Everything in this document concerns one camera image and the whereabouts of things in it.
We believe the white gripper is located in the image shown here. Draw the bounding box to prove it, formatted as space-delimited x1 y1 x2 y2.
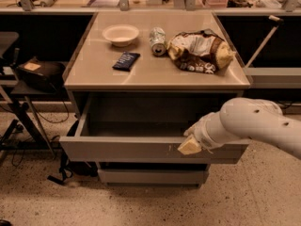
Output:
178 112 225 155

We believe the grey top drawer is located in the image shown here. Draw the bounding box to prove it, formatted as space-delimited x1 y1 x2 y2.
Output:
60 92 248 164

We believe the grey drawer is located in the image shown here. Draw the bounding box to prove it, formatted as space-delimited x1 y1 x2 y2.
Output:
60 92 248 164
98 169 209 185

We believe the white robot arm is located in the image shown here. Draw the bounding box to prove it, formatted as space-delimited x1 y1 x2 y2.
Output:
178 98 301 159

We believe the grey drawer cabinet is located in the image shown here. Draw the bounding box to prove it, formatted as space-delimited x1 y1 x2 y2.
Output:
62 9 254 188

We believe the grey bottom drawer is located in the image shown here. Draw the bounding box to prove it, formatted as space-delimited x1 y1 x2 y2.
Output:
98 169 209 185

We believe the crumpled brown chip bag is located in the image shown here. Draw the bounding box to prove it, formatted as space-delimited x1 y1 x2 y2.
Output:
167 29 235 74

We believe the dark blue snack packet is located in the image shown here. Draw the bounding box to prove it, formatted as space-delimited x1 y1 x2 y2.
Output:
113 52 140 72

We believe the crushed green soda can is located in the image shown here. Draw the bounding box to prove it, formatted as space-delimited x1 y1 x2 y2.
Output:
149 27 166 57

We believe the black backpack on floor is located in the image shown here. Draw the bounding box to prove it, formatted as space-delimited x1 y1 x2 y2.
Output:
46 120 99 186

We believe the white paper bowl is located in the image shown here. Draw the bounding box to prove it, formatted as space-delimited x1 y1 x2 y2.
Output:
103 24 139 47

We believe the white cane with grip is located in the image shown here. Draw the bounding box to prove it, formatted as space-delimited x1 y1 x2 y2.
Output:
245 15 284 69

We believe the black bag on stand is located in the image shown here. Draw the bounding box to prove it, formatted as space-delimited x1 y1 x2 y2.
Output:
16 57 65 93

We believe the black folding stand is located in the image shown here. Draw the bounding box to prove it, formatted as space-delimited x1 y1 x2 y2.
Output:
0 31 65 158

